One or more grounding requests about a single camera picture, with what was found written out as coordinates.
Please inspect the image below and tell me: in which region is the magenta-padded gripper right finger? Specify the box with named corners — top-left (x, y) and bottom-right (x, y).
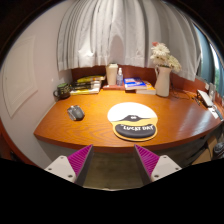
top-left (134, 143), bottom-right (183, 186)

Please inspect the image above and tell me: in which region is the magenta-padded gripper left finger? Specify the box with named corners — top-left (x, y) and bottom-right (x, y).
top-left (44, 143), bottom-right (95, 187)

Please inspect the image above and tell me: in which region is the dark grey computer mouse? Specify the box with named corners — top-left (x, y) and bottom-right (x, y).
top-left (67, 104), bottom-right (86, 122)

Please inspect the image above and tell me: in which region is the white yellow printed mouse pad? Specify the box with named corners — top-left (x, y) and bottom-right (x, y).
top-left (106, 101), bottom-right (159, 142)

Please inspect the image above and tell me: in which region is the orange cover book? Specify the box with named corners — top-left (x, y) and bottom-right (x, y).
top-left (134, 80), bottom-right (157, 95)

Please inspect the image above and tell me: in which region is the dark green mug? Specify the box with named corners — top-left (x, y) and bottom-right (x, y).
top-left (53, 82), bottom-right (72, 100)

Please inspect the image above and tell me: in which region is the black spine book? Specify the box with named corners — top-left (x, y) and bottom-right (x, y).
top-left (69, 84), bottom-right (101, 92)
top-left (70, 80), bottom-right (102, 88)

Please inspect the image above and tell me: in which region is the white ceramic jug vase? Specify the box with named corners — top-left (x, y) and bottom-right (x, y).
top-left (153, 64), bottom-right (173, 98)

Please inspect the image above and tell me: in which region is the red flat book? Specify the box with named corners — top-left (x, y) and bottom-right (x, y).
top-left (102, 83), bottom-right (126, 91)

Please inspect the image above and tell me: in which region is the yellow cover book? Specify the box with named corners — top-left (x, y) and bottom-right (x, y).
top-left (76, 75), bottom-right (107, 84)

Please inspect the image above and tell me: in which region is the white flat device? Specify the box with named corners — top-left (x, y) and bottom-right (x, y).
top-left (196, 88), bottom-right (214, 108)

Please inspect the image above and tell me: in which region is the clear spray bottle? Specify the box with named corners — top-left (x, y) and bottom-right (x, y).
top-left (116, 67), bottom-right (124, 87)

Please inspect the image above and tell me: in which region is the cream lidded tumbler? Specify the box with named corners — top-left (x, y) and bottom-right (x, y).
top-left (105, 62), bottom-right (119, 86)

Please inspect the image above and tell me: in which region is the white flower bouquet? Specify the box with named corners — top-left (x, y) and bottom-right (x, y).
top-left (149, 41), bottom-right (183, 74)

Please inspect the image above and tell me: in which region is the window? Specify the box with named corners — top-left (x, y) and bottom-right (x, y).
top-left (194, 24), bottom-right (224, 98)

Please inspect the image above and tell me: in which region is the white pleated curtain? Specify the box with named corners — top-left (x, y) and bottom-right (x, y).
top-left (56, 0), bottom-right (203, 82)

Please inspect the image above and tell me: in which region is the black cable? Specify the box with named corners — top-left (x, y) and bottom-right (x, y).
top-left (170, 87), bottom-right (201, 104)

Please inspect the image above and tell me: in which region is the white framed wall panel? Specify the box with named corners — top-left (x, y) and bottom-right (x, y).
top-left (1, 34), bottom-right (38, 118)

